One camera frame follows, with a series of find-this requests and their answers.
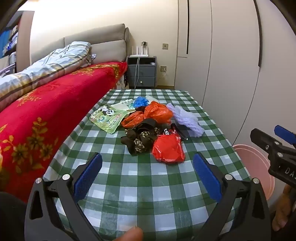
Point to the shelf unit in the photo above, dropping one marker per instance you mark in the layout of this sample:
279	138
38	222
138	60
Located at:
11	41

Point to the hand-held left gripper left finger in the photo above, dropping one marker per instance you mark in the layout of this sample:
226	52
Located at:
89	176

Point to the grey nightstand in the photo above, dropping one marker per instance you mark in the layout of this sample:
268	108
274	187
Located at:
144	69

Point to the orange plastic bag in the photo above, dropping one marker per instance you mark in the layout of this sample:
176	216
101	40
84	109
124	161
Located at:
159	112

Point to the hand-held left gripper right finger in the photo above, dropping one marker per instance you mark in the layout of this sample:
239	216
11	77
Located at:
208	176

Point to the person's right hand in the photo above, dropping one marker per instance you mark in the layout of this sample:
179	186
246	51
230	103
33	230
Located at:
281	213

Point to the clear plastic wrapper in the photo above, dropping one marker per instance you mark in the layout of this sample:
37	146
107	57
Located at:
152	98

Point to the red floral blanket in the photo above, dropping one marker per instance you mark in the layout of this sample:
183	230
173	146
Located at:
57	104

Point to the panda print packet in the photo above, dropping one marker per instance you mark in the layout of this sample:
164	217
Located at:
104	118

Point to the dark brown wrapper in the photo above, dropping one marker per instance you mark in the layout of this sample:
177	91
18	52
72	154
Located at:
139	108

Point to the white router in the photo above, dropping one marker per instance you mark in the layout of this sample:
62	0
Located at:
138	55

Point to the plaid quilt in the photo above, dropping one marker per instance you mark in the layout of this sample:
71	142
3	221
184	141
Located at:
46	67

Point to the person's left hand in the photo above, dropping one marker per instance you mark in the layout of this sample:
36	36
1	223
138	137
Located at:
129	235

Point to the white wardrobe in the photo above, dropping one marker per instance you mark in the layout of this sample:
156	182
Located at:
226	58

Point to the red plastic bag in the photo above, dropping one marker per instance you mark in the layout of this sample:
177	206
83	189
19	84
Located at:
167	148

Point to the floral bed sheet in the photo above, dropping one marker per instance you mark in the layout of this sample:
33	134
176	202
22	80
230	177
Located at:
120	83

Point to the pink bucket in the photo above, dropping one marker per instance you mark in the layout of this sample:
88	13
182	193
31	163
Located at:
254	162

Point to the brown camouflage cloth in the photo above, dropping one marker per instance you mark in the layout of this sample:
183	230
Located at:
138	139

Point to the blue plastic bag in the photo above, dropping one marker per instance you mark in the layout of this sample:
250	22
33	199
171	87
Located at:
141	101

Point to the wall outlet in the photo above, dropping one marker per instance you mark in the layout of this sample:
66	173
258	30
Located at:
163	68

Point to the wall charger plug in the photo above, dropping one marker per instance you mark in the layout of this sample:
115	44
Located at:
144	43

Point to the green and white packet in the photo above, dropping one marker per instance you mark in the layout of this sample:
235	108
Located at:
122	105

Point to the green checkered tablecloth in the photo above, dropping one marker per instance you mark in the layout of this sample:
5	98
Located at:
138	180

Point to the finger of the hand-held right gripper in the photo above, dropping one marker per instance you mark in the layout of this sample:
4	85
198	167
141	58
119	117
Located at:
263	139
284	132

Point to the beige cushion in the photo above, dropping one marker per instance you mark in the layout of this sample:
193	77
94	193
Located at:
108	52

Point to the beige upholstered headboard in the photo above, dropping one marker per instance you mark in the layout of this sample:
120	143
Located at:
104	32

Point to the black snack wrapper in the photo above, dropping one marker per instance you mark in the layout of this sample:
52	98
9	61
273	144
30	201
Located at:
167	132

